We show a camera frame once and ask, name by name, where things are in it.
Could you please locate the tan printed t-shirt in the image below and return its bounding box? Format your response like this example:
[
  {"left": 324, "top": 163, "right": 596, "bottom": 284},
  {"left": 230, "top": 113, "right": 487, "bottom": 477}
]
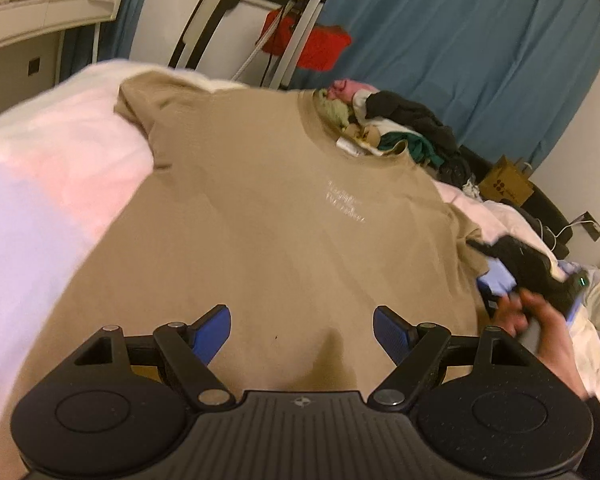
[{"left": 0, "top": 70, "right": 491, "bottom": 480}]

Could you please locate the pile of dark clothes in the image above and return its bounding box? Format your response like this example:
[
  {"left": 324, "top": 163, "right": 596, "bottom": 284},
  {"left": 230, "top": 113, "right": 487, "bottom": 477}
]
[{"left": 313, "top": 79, "right": 481, "bottom": 200}]

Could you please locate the person's right hand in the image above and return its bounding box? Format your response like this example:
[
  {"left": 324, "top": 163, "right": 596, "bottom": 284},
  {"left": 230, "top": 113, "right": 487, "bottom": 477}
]
[{"left": 492, "top": 288, "right": 588, "bottom": 400}]

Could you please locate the black bedside table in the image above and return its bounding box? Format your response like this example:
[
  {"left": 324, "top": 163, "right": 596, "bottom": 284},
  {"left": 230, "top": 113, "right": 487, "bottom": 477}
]
[{"left": 460, "top": 148, "right": 572, "bottom": 258}]

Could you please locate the brown paper bag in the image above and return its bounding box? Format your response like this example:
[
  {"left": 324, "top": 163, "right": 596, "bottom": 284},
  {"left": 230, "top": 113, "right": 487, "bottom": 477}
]
[{"left": 478, "top": 156, "right": 534, "bottom": 206}]

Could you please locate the blue curtain right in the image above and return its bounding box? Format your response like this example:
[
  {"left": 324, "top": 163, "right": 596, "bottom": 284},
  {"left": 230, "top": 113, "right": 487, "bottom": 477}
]
[{"left": 292, "top": 0, "right": 600, "bottom": 166}]

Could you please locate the blue curtain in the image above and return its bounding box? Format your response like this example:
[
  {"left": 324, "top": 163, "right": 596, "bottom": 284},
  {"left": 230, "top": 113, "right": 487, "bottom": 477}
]
[
  {"left": 292, "top": 0, "right": 600, "bottom": 166},
  {"left": 59, "top": 0, "right": 145, "bottom": 82}
]

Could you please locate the red cloth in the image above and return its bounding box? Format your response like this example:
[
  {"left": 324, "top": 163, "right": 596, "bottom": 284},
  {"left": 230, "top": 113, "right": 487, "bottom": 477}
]
[{"left": 261, "top": 13, "right": 352, "bottom": 72}]

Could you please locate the silver tripod stand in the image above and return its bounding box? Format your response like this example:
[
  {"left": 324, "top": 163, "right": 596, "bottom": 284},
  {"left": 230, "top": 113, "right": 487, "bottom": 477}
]
[{"left": 229, "top": 0, "right": 337, "bottom": 92}]

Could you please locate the blue curtain left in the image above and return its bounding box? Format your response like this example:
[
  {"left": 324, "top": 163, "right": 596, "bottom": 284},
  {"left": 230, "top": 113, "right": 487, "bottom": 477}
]
[{"left": 59, "top": 0, "right": 145, "bottom": 82}]

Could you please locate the white vanity desk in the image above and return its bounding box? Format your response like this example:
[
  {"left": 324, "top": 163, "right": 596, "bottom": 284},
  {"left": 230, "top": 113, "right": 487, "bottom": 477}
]
[{"left": 0, "top": 0, "right": 114, "bottom": 114}]

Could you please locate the wall power outlet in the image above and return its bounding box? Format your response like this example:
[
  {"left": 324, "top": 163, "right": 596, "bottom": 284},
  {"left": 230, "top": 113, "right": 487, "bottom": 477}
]
[{"left": 582, "top": 211, "right": 600, "bottom": 242}]

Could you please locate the white charging cable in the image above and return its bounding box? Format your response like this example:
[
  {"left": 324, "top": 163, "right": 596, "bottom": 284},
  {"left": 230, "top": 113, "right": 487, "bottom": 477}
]
[{"left": 540, "top": 211, "right": 598, "bottom": 261}]

